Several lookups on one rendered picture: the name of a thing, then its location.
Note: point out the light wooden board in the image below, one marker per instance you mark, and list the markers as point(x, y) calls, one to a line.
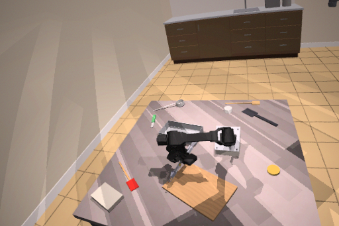
point(200, 190)

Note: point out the yellow round disc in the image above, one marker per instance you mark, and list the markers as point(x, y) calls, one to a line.
point(273, 170)

